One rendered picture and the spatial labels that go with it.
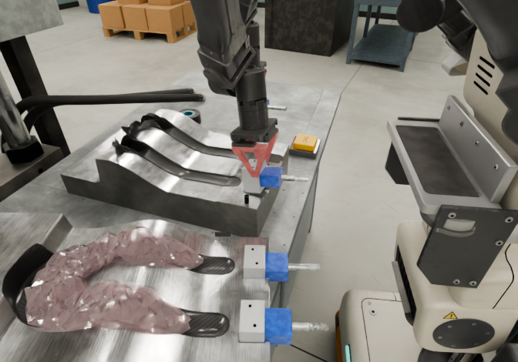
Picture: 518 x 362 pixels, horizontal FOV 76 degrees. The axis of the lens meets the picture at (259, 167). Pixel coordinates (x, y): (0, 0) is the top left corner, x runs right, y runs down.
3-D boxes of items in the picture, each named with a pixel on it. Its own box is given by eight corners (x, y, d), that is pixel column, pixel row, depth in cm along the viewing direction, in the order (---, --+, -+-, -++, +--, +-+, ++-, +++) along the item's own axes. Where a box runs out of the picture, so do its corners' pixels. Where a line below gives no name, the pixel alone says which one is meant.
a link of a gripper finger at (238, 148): (235, 181, 66) (229, 136, 62) (247, 165, 72) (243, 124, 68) (267, 183, 64) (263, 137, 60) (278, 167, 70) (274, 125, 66)
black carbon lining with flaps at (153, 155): (259, 159, 84) (259, 125, 78) (236, 199, 71) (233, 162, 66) (140, 136, 93) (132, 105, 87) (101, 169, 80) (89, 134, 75)
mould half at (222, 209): (287, 172, 91) (290, 128, 83) (257, 241, 71) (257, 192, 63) (131, 142, 104) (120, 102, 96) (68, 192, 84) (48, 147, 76)
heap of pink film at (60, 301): (206, 248, 61) (202, 217, 57) (186, 346, 47) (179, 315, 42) (66, 246, 62) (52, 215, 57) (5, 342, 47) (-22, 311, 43)
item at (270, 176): (311, 186, 69) (311, 162, 67) (306, 197, 65) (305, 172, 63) (252, 181, 74) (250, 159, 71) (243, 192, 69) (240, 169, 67)
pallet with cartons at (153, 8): (198, 30, 546) (193, -22, 503) (173, 43, 482) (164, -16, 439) (136, 25, 576) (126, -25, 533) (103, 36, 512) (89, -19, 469)
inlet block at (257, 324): (324, 320, 53) (327, 301, 50) (328, 353, 49) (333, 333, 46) (242, 319, 54) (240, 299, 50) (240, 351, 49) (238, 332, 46)
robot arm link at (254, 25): (252, 22, 79) (263, 18, 83) (227, 21, 81) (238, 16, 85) (253, 52, 83) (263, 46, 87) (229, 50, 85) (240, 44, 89)
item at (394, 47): (418, 35, 522) (436, -34, 469) (404, 72, 383) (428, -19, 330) (372, 30, 547) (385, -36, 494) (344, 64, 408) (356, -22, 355)
